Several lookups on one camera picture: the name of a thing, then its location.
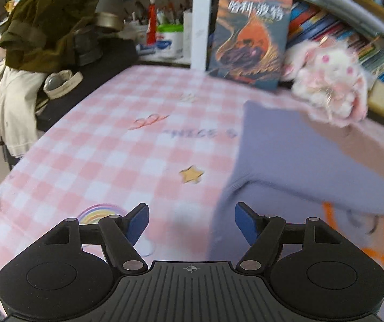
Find large fantasy novel book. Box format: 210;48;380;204
207;0;294;91

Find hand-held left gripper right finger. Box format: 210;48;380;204
235;202;342;272

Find pink checkered printed desk mat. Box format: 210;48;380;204
0;65;384;309

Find beige smartwatch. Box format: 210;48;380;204
42;70;83;99

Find round metal tin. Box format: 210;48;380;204
96;12;122;29

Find white and pink plush bunny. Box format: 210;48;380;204
281;38;368;128

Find white shelf upright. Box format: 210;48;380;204
190;0;216;71

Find purple knit garment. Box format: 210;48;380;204
209;101;384;262

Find olive green jacket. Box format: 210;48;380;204
0;0;100;74

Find white jar with green rim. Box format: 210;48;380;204
155;23;184;59

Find bunch of pens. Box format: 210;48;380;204
123;0;192;25

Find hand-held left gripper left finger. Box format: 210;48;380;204
42;203;150;272

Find beige garment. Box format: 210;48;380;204
0;65;50;158

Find red figure ornament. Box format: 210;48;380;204
147;0;159;46

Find mauve knit garment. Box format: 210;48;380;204
301;112;384;188

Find black chair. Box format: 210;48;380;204
36;27;139;133

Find row of colourful books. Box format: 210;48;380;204
286;0;384;91

